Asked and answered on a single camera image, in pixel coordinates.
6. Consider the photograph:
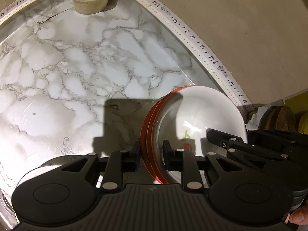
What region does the white tulip bowl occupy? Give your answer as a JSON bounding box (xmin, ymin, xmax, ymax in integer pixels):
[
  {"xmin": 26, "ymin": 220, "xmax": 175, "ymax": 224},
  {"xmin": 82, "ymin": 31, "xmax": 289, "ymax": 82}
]
[{"xmin": 153, "ymin": 85, "xmax": 249, "ymax": 188}]

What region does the red dotted bowl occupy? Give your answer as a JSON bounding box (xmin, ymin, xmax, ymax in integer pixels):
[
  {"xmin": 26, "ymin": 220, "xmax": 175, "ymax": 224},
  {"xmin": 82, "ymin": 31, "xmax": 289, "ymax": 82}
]
[{"xmin": 139, "ymin": 87, "xmax": 184, "ymax": 184}]

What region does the red rimmed bowl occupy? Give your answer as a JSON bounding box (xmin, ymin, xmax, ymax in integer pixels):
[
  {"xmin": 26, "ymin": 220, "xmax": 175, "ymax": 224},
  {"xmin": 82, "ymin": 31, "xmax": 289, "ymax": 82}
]
[{"xmin": 146, "ymin": 85, "xmax": 202, "ymax": 184}]

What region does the large floral plate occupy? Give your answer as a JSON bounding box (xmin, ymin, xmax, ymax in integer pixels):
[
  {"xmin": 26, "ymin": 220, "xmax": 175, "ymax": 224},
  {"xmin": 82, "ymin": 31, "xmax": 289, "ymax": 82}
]
[{"xmin": 12, "ymin": 153, "xmax": 100, "ymax": 205}]

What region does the person right hand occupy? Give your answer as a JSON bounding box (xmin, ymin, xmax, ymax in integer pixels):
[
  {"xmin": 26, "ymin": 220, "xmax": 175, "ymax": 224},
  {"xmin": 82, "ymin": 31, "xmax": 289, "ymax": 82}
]
[{"xmin": 285, "ymin": 205, "xmax": 308, "ymax": 225}]

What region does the wooden cutting board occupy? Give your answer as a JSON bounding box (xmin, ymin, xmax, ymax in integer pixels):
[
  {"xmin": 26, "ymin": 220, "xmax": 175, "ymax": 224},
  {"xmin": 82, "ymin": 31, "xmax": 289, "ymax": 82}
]
[{"xmin": 258, "ymin": 105, "xmax": 297, "ymax": 132}]

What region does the stainless steel sink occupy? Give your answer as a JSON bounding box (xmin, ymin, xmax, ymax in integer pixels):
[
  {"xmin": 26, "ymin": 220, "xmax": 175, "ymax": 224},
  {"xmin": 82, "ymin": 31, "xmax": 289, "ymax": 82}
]
[{"xmin": 0, "ymin": 191, "xmax": 18, "ymax": 230}]

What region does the music note edge tape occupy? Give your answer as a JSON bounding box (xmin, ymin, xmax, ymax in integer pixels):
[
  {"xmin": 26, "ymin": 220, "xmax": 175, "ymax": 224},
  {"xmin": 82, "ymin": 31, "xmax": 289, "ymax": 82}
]
[{"xmin": 1, "ymin": 0, "xmax": 252, "ymax": 109}]

